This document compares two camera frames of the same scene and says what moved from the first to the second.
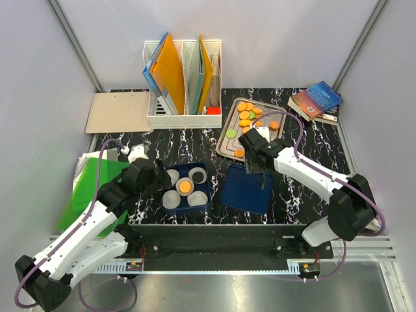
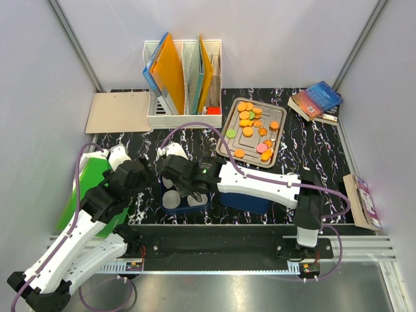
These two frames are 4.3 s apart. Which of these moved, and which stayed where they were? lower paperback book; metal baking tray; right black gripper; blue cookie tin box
Moved: right black gripper
Stayed: blue cookie tin box; lower paperback book; metal baking tray
